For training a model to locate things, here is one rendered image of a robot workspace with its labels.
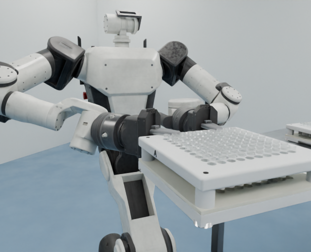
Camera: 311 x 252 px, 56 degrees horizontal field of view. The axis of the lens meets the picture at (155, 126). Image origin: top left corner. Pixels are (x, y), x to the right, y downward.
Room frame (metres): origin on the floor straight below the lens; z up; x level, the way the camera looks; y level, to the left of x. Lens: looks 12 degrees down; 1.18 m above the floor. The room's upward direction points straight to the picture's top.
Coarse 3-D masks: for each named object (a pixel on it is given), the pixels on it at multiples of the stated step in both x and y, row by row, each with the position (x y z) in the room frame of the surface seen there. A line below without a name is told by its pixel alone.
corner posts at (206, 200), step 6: (144, 150) 0.56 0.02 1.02; (144, 156) 0.56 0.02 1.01; (150, 156) 0.56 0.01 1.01; (306, 174) 0.46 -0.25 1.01; (306, 180) 0.45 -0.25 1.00; (198, 192) 0.36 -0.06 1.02; (204, 192) 0.36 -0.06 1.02; (210, 192) 0.36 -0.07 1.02; (198, 198) 0.36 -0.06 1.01; (204, 198) 0.36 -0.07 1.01; (210, 198) 0.36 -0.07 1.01; (198, 204) 0.36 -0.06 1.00; (204, 204) 0.36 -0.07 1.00; (210, 204) 0.36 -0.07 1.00
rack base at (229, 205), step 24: (144, 168) 0.54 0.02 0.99; (168, 168) 0.51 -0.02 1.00; (168, 192) 0.44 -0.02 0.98; (192, 192) 0.41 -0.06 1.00; (216, 192) 0.41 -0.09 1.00; (240, 192) 0.41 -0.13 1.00; (264, 192) 0.41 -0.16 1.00; (288, 192) 0.41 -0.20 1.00; (192, 216) 0.37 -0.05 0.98; (216, 216) 0.36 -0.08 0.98; (240, 216) 0.38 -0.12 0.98
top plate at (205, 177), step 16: (240, 128) 0.65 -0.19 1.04; (144, 144) 0.54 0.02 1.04; (160, 144) 0.51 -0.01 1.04; (288, 144) 0.51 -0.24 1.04; (160, 160) 0.47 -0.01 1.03; (176, 160) 0.42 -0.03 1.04; (192, 160) 0.42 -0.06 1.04; (256, 160) 0.42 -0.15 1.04; (272, 160) 0.42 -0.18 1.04; (288, 160) 0.42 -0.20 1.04; (304, 160) 0.42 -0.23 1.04; (192, 176) 0.37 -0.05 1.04; (208, 176) 0.36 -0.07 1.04; (224, 176) 0.36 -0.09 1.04; (240, 176) 0.37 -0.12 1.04; (256, 176) 0.39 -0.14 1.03; (272, 176) 0.40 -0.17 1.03
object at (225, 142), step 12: (204, 132) 0.57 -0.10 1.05; (216, 132) 0.57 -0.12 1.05; (228, 132) 0.57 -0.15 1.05; (240, 132) 0.56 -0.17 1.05; (192, 144) 0.49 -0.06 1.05; (204, 144) 0.48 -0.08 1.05; (216, 144) 0.49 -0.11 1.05; (228, 144) 0.48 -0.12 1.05; (240, 144) 0.48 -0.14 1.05; (252, 144) 0.49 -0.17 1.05; (264, 144) 0.48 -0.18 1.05; (276, 144) 0.48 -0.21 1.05; (216, 156) 0.42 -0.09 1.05
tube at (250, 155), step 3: (249, 150) 0.44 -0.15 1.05; (246, 153) 0.43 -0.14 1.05; (249, 153) 0.43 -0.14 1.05; (252, 153) 0.43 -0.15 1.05; (246, 156) 0.43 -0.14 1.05; (249, 156) 0.43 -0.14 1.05; (252, 156) 0.43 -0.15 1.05; (246, 183) 0.43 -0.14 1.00; (249, 183) 0.43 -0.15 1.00; (246, 186) 0.43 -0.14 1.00; (249, 186) 0.43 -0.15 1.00
